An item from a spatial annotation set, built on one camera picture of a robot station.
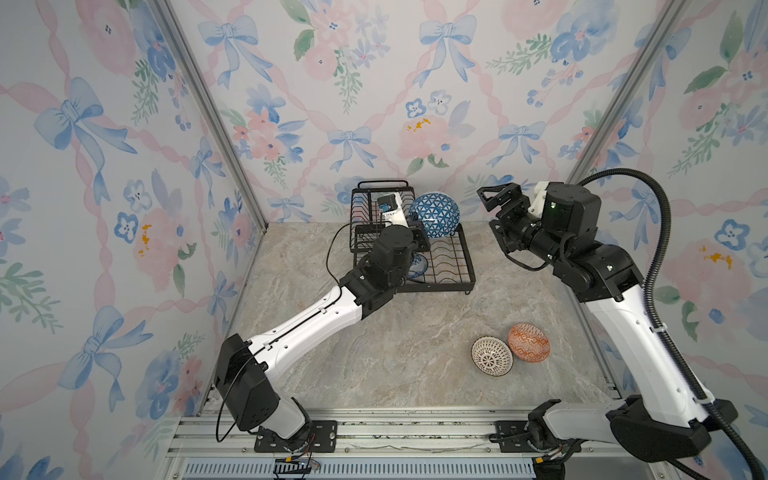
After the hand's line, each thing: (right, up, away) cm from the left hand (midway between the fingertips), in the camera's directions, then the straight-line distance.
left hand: (420, 212), depth 68 cm
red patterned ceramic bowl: (+34, -36, +20) cm, 53 cm away
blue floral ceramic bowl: (+3, -14, +35) cm, 38 cm away
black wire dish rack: (+14, -15, +38) cm, 43 cm away
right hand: (+12, +1, -7) cm, 14 cm away
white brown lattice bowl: (+23, -39, +18) cm, 48 cm away
